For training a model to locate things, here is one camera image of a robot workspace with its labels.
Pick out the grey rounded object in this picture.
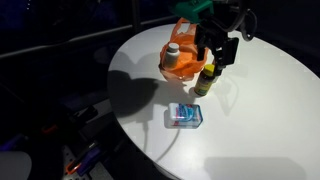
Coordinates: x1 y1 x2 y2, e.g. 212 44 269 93
0 150 33 180

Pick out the dark metal rail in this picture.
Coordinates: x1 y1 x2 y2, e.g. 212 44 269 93
0 13 178 60

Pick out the blue and white packet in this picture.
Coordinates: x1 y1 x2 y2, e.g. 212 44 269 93
163 102 204 130

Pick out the brown bottle with yellow lid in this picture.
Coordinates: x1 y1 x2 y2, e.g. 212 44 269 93
194 63 217 97

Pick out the dark vertical post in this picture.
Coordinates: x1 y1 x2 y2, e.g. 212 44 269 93
131 0 143 34

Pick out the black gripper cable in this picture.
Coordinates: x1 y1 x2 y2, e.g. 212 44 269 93
227 0 258 43

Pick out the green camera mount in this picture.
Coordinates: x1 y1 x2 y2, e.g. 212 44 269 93
171 0 215 24

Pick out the clamp with orange handle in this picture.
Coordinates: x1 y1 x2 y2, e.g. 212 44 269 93
41 106 100 135
64 142 105 176

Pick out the white bottle with white lid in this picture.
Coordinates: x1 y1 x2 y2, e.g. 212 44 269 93
163 42 181 71

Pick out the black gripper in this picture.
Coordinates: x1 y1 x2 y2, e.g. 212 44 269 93
194 9 240 78

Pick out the orange plastic bag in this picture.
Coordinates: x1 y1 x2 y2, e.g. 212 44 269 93
159 17 210 82

